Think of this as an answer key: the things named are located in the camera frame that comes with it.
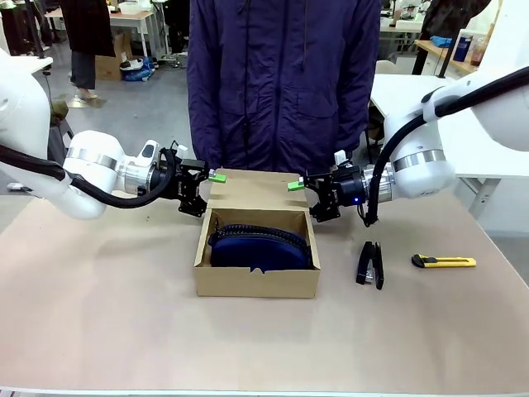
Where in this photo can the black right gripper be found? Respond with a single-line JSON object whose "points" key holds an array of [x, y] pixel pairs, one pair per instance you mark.
{"points": [[349, 188]]}

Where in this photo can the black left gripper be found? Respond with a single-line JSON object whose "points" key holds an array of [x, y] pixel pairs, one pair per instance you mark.
{"points": [[171, 182]]}

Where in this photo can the navy blue zipper pouch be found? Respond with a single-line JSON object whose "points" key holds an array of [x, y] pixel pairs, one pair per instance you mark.
{"points": [[256, 250]]}

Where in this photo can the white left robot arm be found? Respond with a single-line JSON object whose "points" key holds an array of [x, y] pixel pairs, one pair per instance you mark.
{"points": [[91, 165]]}

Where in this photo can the brown cardboard box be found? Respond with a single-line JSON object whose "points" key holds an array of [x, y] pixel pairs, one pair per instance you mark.
{"points": [[256, 283]]}

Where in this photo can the black stapler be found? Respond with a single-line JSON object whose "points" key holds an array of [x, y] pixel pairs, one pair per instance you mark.
{"points": [[368, 264]]}

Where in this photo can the person in navy jacket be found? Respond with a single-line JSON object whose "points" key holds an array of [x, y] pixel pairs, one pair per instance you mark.
{"points": [[281, 82]]}

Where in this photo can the large white table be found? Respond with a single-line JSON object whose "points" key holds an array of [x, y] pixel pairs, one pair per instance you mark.
{"points": [[396, 95]]}

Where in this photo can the blue plastic bag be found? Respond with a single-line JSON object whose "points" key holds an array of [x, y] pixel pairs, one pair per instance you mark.
{"points": [[138, 71]]}

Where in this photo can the yellow utility knife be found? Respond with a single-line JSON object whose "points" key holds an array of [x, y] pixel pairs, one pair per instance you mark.
{"points": [[448, 261]]}

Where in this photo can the beige chair back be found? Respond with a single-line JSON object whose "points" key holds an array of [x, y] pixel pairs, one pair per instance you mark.
{"points": [[388, 67]]}

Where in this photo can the background cardboard carton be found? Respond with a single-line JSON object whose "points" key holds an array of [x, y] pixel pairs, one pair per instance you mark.
{"points": [[108, 66]]}

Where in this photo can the bystander in black coat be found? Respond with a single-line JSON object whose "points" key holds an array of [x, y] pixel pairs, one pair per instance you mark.
{"points": [[89, 37]]}

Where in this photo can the wooden top table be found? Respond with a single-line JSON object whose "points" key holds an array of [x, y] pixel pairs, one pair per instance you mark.
{"points": [[442, 51]]}

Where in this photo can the blue cloth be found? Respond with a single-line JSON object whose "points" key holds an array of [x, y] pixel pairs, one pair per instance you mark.
{"points": [[440, 41]]}

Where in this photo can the small white table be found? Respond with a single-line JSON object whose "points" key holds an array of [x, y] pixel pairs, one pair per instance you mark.
{"points": [[41, 62]]}

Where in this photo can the brown glass jar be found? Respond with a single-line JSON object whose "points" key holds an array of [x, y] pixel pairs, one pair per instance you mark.
{"points": [[478, 51]]}

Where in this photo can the bystander in dark jacket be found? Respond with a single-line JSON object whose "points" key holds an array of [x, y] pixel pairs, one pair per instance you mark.
{"points": [[450, 16]]}

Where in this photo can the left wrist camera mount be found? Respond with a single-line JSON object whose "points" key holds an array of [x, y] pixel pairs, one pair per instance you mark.
{"points": [[178, 147]]}

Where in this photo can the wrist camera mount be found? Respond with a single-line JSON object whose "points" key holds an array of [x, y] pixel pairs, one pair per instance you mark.
{"points": [[178, 147], [340, 157]]}

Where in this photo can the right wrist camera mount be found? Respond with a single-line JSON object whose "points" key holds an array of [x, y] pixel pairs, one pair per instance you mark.
{"points": [[340, 157]]}

